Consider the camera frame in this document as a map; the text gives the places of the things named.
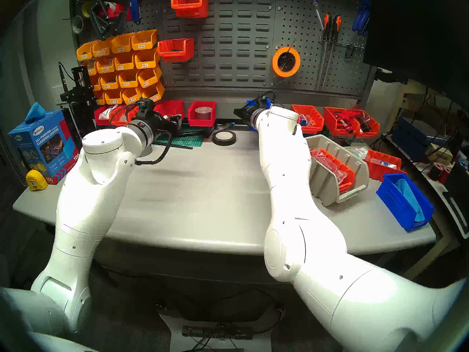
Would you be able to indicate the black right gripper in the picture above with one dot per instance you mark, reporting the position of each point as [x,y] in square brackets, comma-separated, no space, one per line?
[248,116]

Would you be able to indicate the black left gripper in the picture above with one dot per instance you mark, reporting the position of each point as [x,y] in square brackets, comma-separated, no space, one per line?
[163,122]

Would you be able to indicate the large blue storage bin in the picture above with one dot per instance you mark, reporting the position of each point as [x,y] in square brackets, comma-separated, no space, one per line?
[251,103]

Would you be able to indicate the red bin holding tape roll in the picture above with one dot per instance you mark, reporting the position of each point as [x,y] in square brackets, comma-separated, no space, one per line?
[202,123]

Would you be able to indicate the grey duct tape roll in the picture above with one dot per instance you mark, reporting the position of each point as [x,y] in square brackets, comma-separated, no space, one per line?
[203,114]
[146,152]

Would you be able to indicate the clear bag of red parts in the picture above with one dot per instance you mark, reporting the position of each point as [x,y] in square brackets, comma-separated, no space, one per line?
[329,164]

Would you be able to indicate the orange bin holding plastic bag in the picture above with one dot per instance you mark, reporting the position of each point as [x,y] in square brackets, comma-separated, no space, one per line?
[350,180]

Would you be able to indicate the large grey storage bin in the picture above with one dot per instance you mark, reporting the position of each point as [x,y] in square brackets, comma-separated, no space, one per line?
[361,168]

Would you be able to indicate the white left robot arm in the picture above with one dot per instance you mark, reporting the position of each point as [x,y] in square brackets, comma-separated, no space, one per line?
[88,208]

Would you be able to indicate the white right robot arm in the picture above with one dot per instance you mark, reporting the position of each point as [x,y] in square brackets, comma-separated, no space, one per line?
[293,171]

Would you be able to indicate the black hand tool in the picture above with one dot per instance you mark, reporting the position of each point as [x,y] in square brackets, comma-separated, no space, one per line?
[366,123]

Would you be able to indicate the red bin with card pack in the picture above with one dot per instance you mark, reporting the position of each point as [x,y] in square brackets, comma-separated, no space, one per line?
[173,105]

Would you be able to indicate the long black plastic strip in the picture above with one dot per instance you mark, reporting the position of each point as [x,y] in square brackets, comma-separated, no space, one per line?
[184,147]

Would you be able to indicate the green cutting mat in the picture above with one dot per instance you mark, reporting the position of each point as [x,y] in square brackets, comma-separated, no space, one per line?
[195,141]

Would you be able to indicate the black marker pen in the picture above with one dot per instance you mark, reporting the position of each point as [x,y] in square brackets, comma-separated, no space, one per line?
[209,132]

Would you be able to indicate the black tape roll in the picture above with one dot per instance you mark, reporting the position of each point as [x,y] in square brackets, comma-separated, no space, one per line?
[217,141]

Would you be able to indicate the yellow bin labelled M4-0.7 HEX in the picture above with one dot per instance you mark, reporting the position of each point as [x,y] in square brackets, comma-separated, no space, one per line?
[157,91]

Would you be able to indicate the yellow bin labelled M3-6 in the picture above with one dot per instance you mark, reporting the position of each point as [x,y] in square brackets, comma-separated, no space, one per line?
[149,79]

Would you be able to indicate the yellow bin labelled M2.5-5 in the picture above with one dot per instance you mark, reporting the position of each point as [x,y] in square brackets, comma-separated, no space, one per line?
[132,97]

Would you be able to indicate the clear plastic bag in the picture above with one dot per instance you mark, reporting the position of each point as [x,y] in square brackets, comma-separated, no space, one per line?
[124,116]

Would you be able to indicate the red bin with clear bag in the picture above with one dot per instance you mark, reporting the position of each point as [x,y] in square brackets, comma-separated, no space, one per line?
[115,123]

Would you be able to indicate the orange masking tape roll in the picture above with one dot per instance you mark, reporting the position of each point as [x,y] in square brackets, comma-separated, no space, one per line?
[276,65]

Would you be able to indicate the yellow bin labelled M3-8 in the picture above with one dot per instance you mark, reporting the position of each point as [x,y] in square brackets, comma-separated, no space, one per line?
[127,82]

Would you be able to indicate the yellow bin labelled M2.5-6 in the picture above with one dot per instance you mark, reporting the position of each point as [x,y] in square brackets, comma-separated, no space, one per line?
[113,99]

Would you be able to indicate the yellow bin labelled M3-4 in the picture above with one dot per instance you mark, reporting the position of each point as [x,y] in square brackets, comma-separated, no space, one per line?
[147,61]

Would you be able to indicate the white plastic bag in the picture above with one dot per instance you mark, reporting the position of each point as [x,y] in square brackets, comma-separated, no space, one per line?
[104,114]

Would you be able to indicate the red bin with white bag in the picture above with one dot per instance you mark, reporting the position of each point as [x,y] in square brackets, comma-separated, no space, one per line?
[102,123]

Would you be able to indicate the yellow bin labelled M3-12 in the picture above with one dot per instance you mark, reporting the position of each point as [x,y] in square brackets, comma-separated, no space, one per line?
[108,84]

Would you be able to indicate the grey pegboard with hand tools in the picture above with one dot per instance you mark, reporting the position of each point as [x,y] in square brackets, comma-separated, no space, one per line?
[307,80]

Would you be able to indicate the yellow bin labelled M4-6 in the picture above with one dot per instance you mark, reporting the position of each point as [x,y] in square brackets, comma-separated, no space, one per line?
[123,63]

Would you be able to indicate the orange bin with glue bottles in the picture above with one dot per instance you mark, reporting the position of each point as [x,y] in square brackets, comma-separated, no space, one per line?
[315,130]

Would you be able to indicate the yellow bin labelled M2.5-8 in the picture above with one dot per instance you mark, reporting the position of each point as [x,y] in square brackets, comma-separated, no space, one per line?
[100,99]

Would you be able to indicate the yellow bin labelled M3X6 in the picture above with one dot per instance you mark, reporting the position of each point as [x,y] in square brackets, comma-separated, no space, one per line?
[143,43]

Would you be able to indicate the small yellow parts bin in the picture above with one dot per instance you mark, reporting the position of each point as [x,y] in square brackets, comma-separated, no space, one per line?
[96,84]
[91,67]

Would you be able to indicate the yellow bin labelled M4X4X6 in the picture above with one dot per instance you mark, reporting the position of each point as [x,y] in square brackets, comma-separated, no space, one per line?
[105,66]

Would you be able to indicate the black metal stand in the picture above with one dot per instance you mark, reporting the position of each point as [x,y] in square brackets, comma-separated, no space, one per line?
[80,94]

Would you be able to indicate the yellow bin labelled M3X8 BAD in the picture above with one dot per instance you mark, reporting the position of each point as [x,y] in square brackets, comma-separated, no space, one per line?
[102,49]

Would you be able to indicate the red threadlocker package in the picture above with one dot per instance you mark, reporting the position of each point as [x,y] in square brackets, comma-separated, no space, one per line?
[344,125]

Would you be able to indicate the white Kimtech wipes box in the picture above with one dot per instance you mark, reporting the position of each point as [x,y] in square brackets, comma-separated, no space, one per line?
[342,138]

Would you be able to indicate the grey pegboard with yellow bins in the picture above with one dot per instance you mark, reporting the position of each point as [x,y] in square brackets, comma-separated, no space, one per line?
[151,10]

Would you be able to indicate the clear packet with green print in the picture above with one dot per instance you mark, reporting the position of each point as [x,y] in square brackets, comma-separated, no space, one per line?
[357,150]

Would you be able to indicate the black carabiner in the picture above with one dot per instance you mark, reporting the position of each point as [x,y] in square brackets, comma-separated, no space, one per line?
[347,51]

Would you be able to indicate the blue cleaning cloths box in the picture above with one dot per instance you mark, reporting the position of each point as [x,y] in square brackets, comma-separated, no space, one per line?
[44,149]

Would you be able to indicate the metal hook rack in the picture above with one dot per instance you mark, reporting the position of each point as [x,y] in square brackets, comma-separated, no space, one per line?
[357,46]

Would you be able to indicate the hanging grey tape roll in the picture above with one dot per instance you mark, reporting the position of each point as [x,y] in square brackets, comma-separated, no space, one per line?
[73,25]

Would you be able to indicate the blue cloth in box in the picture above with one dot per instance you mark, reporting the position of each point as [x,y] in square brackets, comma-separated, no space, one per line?
[34,114]

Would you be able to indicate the yellow tape roll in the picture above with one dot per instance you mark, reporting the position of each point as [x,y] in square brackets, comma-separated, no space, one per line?
[85,8]

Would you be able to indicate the orange bin with blue card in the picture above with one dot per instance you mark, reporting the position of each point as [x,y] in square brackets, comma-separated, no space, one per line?
[377,171]

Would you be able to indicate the yellow tape measure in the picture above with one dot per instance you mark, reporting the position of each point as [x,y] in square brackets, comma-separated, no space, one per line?
[36,180]

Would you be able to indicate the blue and white card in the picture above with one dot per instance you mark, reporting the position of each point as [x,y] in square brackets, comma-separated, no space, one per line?
[384,163]

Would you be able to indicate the blue spring clamps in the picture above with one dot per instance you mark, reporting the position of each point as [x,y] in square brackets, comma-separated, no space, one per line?
[362,17]

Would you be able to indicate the dark blue storage crate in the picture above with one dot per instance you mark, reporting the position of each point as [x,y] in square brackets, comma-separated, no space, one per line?
[406,133]

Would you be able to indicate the blue bin holding cloth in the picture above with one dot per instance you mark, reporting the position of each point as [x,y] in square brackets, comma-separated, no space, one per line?
[392,204]

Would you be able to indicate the black monitor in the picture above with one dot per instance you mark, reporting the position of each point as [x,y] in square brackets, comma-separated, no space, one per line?
[410,32]

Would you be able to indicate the blue microfibre cloth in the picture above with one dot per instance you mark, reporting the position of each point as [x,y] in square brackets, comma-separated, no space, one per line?
[412,201]

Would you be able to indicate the red thread spool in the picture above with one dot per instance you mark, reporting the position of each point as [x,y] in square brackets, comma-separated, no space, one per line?
[436,171]

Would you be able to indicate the small cardboard box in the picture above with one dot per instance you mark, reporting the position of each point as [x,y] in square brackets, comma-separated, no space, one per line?
[441,155]

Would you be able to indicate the black power strip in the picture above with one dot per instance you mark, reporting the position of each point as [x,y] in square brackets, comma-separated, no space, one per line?
[209,332]

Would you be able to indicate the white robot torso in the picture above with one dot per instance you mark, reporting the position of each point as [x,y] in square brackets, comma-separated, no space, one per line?
[58,345]

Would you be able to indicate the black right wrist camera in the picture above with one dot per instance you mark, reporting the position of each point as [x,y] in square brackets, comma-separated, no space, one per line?
[264,99]

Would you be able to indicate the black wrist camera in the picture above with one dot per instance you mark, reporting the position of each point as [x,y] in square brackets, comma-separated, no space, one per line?
[264,99]
[146,105]

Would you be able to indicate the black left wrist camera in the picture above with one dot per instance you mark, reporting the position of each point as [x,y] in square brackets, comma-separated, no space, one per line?
[146,105]

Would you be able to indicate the orange wall bin with contents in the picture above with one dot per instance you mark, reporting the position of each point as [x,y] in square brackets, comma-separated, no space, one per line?
[173,55]

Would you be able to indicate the grey louvered wall panel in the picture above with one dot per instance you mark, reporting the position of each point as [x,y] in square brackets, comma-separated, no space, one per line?
[238,43]

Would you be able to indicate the empty orange wall bin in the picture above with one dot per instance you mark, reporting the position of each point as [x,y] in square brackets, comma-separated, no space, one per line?
[188,8]

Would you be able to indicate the white wall switch plate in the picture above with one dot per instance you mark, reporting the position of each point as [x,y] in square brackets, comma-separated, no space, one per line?
[56,95]

